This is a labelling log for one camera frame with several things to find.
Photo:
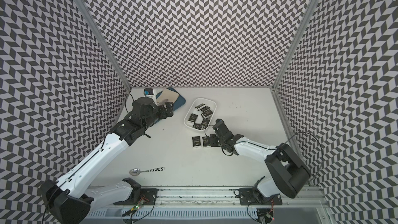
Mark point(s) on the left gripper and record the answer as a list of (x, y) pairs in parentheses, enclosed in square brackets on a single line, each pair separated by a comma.
[(169, 109)]

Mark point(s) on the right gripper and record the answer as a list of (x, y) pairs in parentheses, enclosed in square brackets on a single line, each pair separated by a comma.
[(212, 140)]

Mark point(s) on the black tissue pack two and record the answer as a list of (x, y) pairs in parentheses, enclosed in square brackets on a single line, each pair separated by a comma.
[(206, 141)]

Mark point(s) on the black tissue pack one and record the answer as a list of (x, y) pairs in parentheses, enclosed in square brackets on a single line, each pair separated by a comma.
[(196, 142)]

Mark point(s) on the black tissue pack four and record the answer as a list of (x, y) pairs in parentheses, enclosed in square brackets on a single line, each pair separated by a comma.
[(207, 114)]

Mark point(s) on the white storage box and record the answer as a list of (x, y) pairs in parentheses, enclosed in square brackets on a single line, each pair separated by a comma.
[(200, 114)]

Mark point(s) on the black tissue pack three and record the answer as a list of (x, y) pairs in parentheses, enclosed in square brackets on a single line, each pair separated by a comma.
[(200, 106)]

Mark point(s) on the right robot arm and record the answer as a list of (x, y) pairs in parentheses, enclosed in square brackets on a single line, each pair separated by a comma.
[(288, 172)]

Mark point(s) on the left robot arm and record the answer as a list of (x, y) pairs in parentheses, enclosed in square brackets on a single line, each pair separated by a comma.
[(69, 198)]

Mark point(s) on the beige folded cloth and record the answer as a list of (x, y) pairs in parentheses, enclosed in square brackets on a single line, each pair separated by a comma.
[(167, 96)]

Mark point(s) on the black tissue pack five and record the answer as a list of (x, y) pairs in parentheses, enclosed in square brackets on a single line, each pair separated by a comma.
[(198, 126)]

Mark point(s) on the black tissue pack six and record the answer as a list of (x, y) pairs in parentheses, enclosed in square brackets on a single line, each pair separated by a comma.
[(205, 123)]

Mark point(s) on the black tissue pack seven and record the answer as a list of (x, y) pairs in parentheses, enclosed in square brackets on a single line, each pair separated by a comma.
[(192, 118)]

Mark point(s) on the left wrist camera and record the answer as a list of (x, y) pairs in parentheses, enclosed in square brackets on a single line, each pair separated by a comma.
[(150, 93)]

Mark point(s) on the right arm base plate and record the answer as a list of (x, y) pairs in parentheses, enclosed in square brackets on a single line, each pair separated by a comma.
[(249, 196)]

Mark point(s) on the spoon with patterned handle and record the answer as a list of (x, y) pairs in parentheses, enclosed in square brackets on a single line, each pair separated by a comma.
[(137, 172)]

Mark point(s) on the aluminium front rail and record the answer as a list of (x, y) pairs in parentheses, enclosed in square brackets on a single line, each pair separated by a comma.
[(199, 196)]

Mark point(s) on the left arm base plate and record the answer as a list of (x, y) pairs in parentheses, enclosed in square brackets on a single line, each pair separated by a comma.
[(149, 195)]

